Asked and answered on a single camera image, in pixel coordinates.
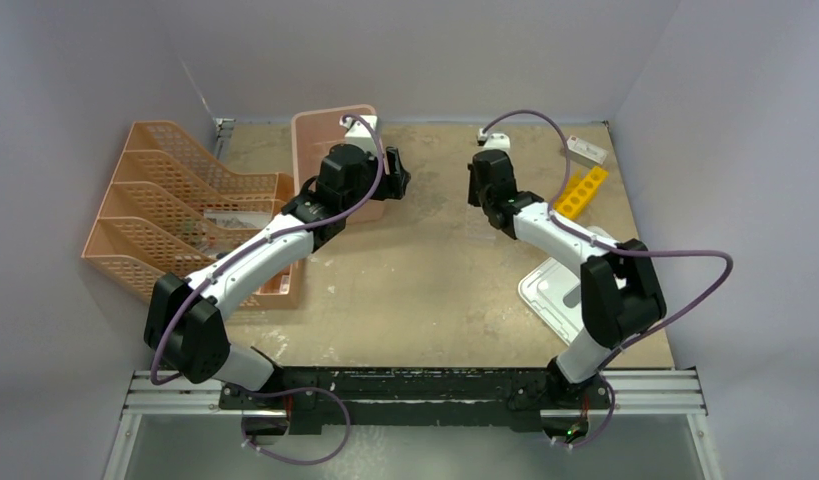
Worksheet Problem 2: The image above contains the white plastic tray lid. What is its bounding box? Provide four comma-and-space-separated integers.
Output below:
515, 219, 617, 345

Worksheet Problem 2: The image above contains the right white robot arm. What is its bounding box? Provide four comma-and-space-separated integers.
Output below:
468, 149, 667, 407

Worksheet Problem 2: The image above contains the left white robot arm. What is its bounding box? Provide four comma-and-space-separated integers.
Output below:
143, 143, 411, 409

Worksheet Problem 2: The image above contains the clear plastic tube rack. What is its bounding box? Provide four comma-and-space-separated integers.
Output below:
463, 205, 498, 246

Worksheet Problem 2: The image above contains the yellow test tube rack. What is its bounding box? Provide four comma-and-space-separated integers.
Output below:
554, 166, 608, 220

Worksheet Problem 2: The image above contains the small white red box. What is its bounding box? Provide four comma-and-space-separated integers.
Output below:
562, 135, 609, 168

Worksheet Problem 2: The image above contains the pink plastic bin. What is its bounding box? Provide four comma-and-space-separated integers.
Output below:
291, 104, 385, 225

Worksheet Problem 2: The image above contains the orange mesh file rack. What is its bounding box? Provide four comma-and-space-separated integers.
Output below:
81, 121, 293, 300

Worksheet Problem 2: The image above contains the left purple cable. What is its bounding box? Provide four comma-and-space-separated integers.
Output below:
149, 113, 387, 466

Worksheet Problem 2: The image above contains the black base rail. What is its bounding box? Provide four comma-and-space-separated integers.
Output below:
120, 365, 708, 439

